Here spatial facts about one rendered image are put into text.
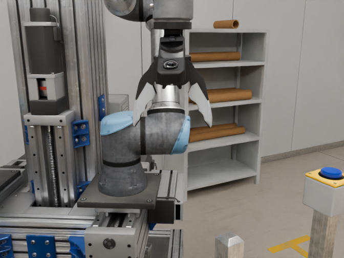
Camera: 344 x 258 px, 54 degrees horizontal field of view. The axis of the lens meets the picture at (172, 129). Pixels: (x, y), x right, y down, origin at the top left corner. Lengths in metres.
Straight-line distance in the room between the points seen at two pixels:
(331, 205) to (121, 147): 0.56
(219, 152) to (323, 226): 3.08
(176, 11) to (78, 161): 0.75
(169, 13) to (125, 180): 0.55
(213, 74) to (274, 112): 1.01
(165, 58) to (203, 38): 2.89
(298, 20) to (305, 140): 1.51
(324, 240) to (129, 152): 0.55
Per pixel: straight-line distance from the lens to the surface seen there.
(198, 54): 3.21
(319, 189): 0.74
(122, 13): 1.07
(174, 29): 0.65
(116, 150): 0.98
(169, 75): 0.55
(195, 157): 3.65
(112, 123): 0.97
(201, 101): 0.64
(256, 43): 3.51
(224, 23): 3.30
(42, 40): 1.10
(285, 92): 4.26
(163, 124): 0.97
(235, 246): 0.60
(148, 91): 0.65
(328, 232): 0.80
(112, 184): 1.02
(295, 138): 4.56
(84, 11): 1.15
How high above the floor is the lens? 1.49
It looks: 15 degrees down
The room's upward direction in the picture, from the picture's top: straight up
